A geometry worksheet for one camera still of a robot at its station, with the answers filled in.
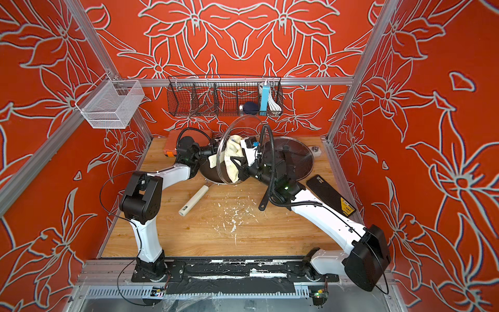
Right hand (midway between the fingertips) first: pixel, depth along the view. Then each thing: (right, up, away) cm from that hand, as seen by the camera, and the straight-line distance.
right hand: (227, 157), depth 68 cm
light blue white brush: (+17, +27, +22) cm, 38 cm away
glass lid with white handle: (+8, +18, +48) cm, 52 cm away
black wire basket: (-5, +32, +32) cm, 46 cm away
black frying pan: (+15, -19, +15) cm, 28 cm away
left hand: (+2, +3, +9) cm, 10 cm away
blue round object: (+9, +24, +27) cm, 37 cm away
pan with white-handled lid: (-4, -7, +3) cm, 9 cm away
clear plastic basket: (-59, +25, +23) cm, 68 cm away
